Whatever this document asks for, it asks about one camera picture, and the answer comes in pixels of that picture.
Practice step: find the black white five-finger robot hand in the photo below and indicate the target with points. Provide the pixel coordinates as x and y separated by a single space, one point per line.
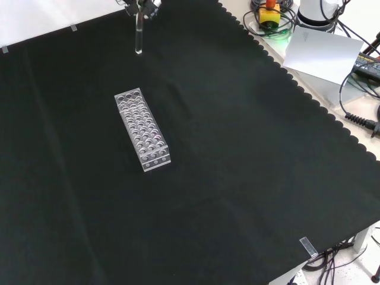
150 8

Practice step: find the clear glass test tube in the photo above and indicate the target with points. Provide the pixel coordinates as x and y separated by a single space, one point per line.
138 35

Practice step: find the clear acrylic test tube rack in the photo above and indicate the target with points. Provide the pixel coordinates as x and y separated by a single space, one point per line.
142 130

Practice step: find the clear tape strip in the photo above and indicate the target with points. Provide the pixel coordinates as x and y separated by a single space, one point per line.
308 246
4 49
73 28

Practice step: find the yellow stop button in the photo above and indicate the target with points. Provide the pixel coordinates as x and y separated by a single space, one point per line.
269 15

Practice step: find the pale board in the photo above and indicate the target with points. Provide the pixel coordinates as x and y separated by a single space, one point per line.
320 53

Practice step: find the black bench cloth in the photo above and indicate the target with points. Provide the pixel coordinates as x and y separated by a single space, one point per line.
207 184

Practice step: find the black power adapter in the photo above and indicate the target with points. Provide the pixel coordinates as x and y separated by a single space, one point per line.
368 66

